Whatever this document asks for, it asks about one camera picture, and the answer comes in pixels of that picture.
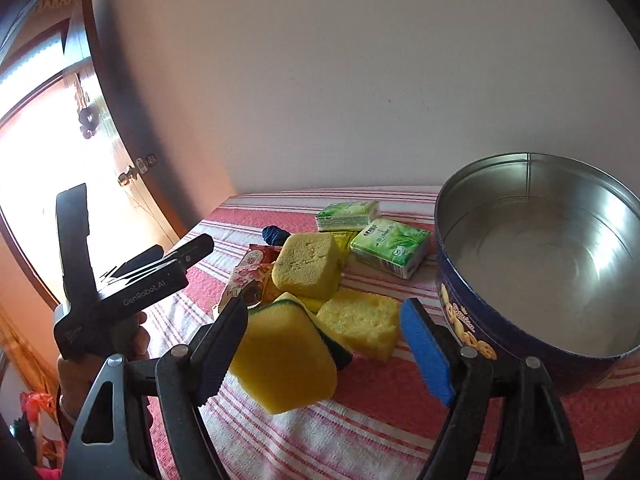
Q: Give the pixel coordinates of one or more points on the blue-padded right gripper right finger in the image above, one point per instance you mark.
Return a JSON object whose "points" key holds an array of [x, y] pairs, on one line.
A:
{"points": [[534, 439]]}

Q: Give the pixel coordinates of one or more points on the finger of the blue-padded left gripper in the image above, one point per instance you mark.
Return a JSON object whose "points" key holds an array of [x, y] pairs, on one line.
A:
{"points": [[170, 259]]}

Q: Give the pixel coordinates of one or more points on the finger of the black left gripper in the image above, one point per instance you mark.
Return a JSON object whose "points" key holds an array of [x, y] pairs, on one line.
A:
{"points": [[71, 209]]}

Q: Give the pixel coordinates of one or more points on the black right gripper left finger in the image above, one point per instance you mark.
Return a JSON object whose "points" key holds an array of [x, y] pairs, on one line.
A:
{"points": [[111, 439]]}

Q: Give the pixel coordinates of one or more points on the pink floral snack packet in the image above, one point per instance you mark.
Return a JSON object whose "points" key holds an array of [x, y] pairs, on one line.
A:
{"points": [[244, 273]]}

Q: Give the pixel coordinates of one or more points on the dark blue yarn ball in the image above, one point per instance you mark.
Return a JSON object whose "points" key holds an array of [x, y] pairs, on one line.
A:
{"points": [[275, 236]]}

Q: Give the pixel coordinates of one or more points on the yellow sponge with green scourer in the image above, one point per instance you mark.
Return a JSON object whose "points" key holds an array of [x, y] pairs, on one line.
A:
{"points": [[287, 358]]}

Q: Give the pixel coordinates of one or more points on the tan yellow sponge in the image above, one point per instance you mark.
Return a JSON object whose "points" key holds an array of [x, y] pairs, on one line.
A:
{"points": [[309, 265]]}

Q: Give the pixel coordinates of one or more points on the yellow porous sponge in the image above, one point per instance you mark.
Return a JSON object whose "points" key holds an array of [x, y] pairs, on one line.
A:
{"points": [[368, 323]]}

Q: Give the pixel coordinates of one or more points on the green tissue pack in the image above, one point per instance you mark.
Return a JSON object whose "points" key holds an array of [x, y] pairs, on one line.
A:
{"points": [[347, 216], [391, 246]]}

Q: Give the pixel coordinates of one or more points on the red snack packet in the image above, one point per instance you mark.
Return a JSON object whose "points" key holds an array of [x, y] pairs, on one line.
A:
{"points": [[260, 254]]}

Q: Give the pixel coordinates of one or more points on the yellow snack packet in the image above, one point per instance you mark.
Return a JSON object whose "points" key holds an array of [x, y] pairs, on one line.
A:
{"points": [[343, 239]]}

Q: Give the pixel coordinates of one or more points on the person's left hand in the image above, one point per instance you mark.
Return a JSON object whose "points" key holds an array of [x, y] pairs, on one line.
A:
{"points": [[77, 376]]}

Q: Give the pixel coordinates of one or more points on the red white striped cloth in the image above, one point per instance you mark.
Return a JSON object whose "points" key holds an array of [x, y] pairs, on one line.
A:
{"points": [[381, 422]]}

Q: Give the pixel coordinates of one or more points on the hanging door ornament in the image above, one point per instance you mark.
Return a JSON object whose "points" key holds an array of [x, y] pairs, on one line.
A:
{"points": [[88, 114]]}

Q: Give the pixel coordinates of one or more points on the round blue cookie tin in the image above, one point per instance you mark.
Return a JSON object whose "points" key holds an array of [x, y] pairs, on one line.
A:
{"points": [[538, 255]]}

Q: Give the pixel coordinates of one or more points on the wooden door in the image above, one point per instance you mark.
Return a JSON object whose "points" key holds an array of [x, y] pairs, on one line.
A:
{"points": [[123, 122]]}

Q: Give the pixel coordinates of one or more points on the brass door handle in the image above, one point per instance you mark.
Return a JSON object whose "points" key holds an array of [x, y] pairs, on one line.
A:
{"points": [[140, 166]]}

